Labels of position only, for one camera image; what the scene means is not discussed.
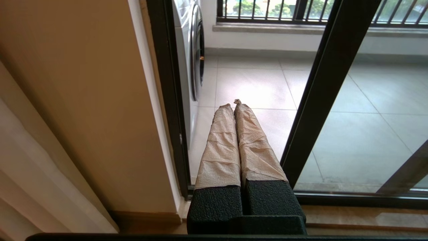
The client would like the beige curtain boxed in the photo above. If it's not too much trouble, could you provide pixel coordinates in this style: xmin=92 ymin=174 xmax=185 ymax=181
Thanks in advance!
xmin=0 ymin=62 xmax=119 ymax=241

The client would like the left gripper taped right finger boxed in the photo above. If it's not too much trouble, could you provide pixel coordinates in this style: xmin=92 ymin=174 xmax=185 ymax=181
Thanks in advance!
xmin=234 ymin=99 xmax=306 ymax=217

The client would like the dark framed glass door panel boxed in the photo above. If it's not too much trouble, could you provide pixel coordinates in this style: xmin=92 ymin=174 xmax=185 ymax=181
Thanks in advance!
xmin=376 ymin=139 xmax=428 ymax=194

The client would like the black window frame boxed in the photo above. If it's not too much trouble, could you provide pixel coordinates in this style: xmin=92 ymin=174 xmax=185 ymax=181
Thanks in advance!
xmin=294 ymin=0 xmax=308 ymax=20

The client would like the grey stone window sill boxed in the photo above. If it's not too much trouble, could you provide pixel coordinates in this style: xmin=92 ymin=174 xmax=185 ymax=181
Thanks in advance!
xmin=212 ymin=22 xmax=428 ymax=38

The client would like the dark framed sliding glass door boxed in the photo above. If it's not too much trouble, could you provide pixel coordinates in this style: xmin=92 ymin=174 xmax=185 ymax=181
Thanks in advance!
xmin=280 ymin=0 xmax=428 ymax=210

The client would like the black metal balcony railing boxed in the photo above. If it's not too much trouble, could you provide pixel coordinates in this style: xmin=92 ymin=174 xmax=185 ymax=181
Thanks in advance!
xmin=217 ymin=0 xmax=428 ymax=28

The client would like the white front-load washing machine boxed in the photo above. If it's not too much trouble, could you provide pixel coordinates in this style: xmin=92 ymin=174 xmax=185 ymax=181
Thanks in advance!
xmin=172 ymin=0 xmax=205 ymax=149

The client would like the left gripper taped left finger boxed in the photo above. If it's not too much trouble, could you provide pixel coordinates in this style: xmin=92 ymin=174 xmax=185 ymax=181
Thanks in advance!
xmin=187 ymin=104 xmax=243 ymax=235

